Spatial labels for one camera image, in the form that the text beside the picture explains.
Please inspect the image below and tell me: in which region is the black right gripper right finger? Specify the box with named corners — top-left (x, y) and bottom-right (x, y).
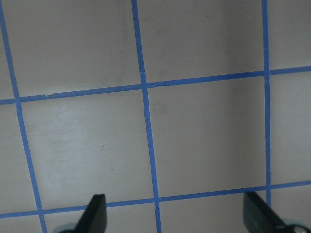
top-left (243, 192), bottom-right (286, 233)

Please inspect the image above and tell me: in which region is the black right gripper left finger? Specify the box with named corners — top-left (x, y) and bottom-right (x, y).
top-left (73, 194), bottom-right (107, 233)

